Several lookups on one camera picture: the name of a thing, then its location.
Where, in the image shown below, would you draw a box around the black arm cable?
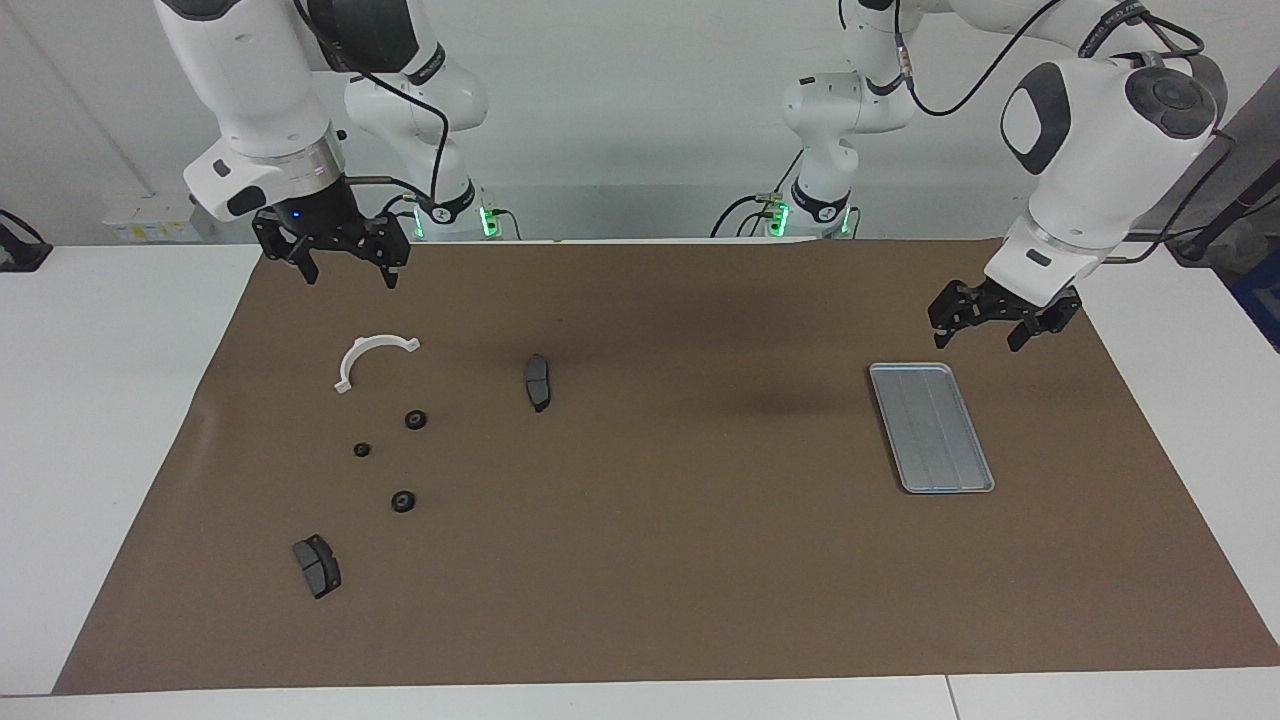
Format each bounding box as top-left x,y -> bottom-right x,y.
838,0 -> 1236,266
290,0 -> 451,216

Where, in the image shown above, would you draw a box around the silver metal tray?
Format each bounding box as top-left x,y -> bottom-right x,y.
868,362 -> 996,495

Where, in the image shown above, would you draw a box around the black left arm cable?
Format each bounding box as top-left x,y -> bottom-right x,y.
838,0 -> 1236,266

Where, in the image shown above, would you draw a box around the black table clamp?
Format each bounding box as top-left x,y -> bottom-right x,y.
0,210 -> 53,273

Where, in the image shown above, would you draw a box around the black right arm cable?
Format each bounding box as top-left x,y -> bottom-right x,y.
290,0 -> 451,216

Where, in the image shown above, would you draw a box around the white wall socket box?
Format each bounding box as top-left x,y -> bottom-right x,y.
100,192 -> 216,244

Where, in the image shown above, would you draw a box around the black base cables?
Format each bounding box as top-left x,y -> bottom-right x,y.
372,195 -> 521,241
712,148 -> 861,239

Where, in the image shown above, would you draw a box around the blue crate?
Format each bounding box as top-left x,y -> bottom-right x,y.
1228,250 -> 1280,353

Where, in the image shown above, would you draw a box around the black left base cables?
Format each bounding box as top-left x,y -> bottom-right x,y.
712,148 -> 861,239

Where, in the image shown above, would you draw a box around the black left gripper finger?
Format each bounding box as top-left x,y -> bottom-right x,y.
1006,311 -> 1062,354
927,284 -> 970,349

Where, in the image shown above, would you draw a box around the white curved plastic bracket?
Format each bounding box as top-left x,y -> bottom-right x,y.
334,335 -> 422,395

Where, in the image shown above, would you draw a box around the black right base cables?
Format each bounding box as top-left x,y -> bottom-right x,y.
372,195 -> 521,241

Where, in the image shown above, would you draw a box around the black pole stand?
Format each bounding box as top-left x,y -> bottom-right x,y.
1165,160 -> 1280,266

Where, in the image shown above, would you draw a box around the short grey brake pad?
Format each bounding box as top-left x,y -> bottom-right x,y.
292,534 -> 343,600

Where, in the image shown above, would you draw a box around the brown table mat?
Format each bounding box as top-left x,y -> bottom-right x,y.
52,238 -> 1280,696

